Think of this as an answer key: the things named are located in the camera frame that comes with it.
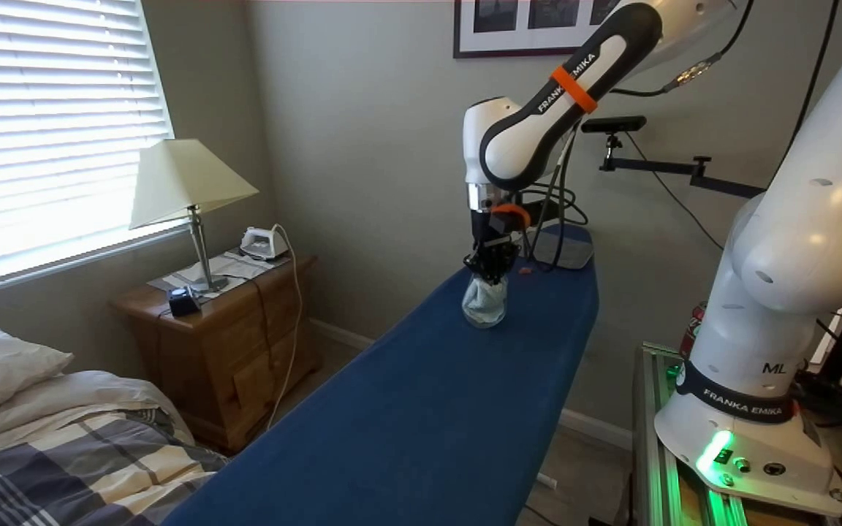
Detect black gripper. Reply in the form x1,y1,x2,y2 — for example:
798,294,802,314
461,209,524,288

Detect clear glass cup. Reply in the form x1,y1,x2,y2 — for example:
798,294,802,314
460,273,511,333

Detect grey quilted iron pad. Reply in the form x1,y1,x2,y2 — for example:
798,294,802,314
517,226,597,276

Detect blue covered ironing board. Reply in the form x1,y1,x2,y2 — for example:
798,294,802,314
162,226,602,526

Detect white clothes iron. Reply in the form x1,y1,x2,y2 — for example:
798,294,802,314
236,226,293,266

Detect black framed picture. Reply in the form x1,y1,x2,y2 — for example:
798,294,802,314
454,0,637,60

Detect light cloth on nightstand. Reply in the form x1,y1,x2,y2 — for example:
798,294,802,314
152,248,279,301

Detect wooden nightstand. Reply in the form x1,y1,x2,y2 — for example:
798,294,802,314
111,254,325,457

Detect small black alarm clock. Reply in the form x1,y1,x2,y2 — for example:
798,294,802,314
166,288,206,323

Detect table lamp white shade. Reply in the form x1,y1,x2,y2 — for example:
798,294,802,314
130,137,261,295

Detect bed with plaid blanket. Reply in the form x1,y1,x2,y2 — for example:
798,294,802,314
0,323,230,526

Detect white window blinds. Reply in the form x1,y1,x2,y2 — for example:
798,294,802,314
0,0,179,295

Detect white pillow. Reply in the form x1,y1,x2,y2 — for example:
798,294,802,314
0,323,78,427

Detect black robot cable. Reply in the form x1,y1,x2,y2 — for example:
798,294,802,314
521,126,592,273

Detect white power cord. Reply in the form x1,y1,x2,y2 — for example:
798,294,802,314
264,226,311,434

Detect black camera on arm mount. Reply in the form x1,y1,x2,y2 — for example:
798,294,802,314
578,114,768,202

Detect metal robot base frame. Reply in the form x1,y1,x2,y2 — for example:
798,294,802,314
630,339,842,526

